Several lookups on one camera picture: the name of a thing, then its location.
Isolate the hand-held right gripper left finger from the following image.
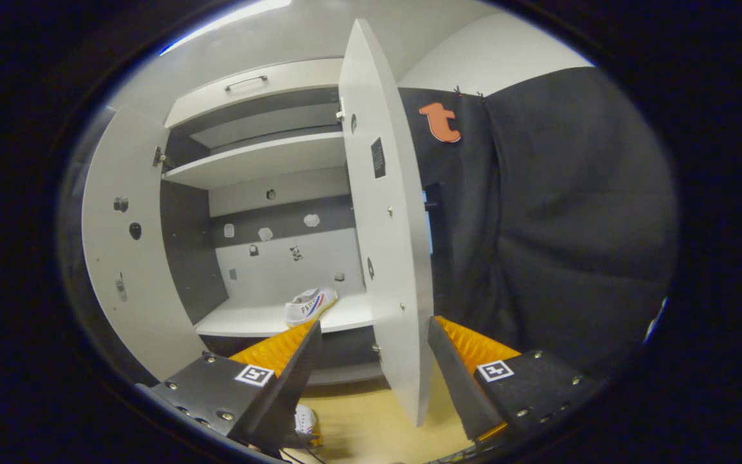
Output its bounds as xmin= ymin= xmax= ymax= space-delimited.
xmin=136 ymin=320 xmax=323 ymax=454

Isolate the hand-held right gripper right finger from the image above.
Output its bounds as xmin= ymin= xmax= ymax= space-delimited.
xmin=426 ymin=316 xmax=600 ymax=445

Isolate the white canvas shoe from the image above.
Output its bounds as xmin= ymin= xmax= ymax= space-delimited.
xmin=292 ymin=405 xmax=319 ymax=449
xmin=284 ymin=287 xmax=339 ymax=327

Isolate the white shoe cabinet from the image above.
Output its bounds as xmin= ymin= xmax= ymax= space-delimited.
xmin=160 ymin=57 xmax=385 ymax=387

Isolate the white cabinet door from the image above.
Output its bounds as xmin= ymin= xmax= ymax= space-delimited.
xmin=81 ymin=106 xmax=230 ymax=382
xmin=338 ymin=18 xmax=436 ymax=428

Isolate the white cabinet shelf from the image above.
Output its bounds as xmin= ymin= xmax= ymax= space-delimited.
xmin=162 ymin=132 xmax=349 ymax=191

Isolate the white cabinet drawer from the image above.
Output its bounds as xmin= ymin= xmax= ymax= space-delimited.
xmin=164 ymin=58 xmax=345 ymax=130

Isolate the black backdrop cloth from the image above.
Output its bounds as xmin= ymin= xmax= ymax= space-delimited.
xmin=400 ymin=66 xmax=678 ymax=381

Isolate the metal drawer handle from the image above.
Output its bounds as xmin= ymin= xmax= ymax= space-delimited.
xmin=225 ymin=75 xmax=269 ymax=92

